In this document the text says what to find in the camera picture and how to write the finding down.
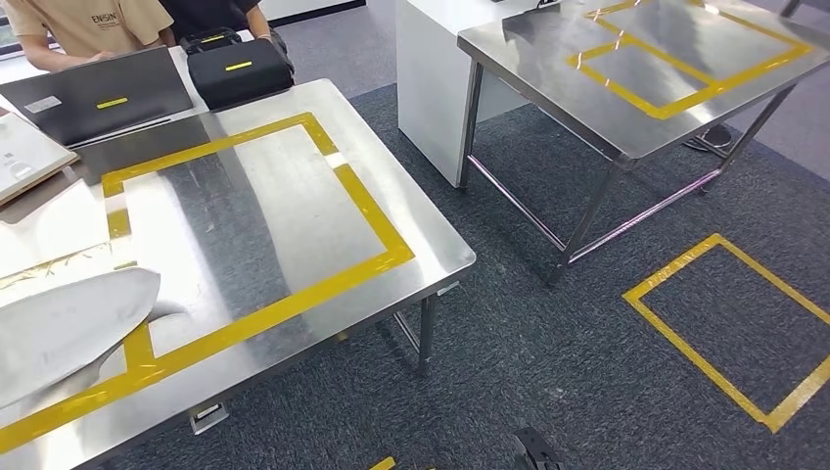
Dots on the white curved plastic part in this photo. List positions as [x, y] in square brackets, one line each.
[65, 331]

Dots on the stainless steel workbench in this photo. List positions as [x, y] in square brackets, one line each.
[428, 246]
[538, 71]

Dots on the silver floor socket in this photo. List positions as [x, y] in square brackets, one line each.
[447, 288]
[207, 418]

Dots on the white cabinet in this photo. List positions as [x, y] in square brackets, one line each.
[428, 97]

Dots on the yellow floor tape with gap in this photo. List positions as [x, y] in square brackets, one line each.
[382, 464]

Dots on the black carrying case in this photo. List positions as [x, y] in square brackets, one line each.
[207, 40]
[240, 74]

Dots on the black robot right foot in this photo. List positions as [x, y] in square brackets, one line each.
[535, 451]

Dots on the yellow floor tape square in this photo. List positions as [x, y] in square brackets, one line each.
[687, 350]

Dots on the person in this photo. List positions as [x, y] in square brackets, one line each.
[207, 16]
[84, 26]

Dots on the chrome stanchion base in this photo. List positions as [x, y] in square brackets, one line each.
[713, 139]

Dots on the black laptop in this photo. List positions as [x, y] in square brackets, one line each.
[97, 97]

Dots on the open cardboard box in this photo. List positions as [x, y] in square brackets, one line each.
[26, 159]

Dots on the yellow tape frame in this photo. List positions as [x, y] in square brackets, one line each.
[369, 214]
[674, 104]
[139, 353]

